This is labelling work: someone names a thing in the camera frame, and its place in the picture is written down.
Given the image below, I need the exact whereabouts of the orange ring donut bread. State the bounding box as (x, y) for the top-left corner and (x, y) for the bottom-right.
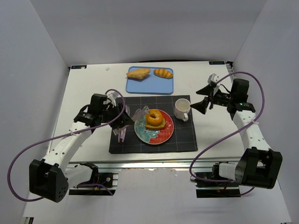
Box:
(145, 109), (163, 126)

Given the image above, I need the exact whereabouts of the brown bread slice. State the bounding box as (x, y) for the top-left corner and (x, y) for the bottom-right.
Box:
(145, 118), (166, 130)

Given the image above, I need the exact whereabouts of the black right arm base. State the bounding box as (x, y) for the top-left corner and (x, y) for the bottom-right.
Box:
(193, 163), (241, 198)

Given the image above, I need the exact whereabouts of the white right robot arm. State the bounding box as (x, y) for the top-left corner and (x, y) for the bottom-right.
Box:
(191, 78), (283, 189)

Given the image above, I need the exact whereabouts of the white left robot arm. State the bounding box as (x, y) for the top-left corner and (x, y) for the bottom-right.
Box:
(29, 89), (134, 203)

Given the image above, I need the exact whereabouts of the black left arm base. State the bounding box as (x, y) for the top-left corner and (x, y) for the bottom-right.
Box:
(69, 170), (118, 196)

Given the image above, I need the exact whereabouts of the flat golden bread piece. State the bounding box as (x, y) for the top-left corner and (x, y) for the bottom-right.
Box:
(126, 68), (150, 80)

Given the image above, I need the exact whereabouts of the white ceramic mug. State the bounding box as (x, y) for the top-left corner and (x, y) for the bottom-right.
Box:
(174, 98), (191, 122)

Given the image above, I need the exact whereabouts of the red and teal plate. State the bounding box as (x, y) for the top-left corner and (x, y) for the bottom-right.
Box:
(134, 110), (174, 145)

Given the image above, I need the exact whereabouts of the dark grey checked placemat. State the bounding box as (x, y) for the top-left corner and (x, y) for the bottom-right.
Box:
(109, 95), (198, 154)

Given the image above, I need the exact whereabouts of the light blue plastic tray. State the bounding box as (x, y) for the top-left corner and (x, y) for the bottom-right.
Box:
(126, 66), (174, 95)

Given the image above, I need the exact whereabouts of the striped croissant roll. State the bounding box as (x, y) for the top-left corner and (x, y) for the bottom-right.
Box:
(154, 69), (173, 79)

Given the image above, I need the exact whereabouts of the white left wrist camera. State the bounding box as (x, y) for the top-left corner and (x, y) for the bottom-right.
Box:
(107, 91), (119, 106)

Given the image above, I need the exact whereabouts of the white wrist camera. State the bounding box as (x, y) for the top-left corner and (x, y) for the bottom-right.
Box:
(207, 73), (219, 84)
(107, 91), (119, 106)

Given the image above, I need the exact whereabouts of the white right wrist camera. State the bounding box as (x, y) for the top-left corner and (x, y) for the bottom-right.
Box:
(207, 73), (219, 84)

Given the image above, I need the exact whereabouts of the pink handled knife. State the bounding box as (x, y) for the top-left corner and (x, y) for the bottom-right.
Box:
(121, 128), (127, 142)

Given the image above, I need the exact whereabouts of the aluminium table frame rail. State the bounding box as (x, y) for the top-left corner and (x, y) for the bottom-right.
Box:
(42, 158), (248, 187)

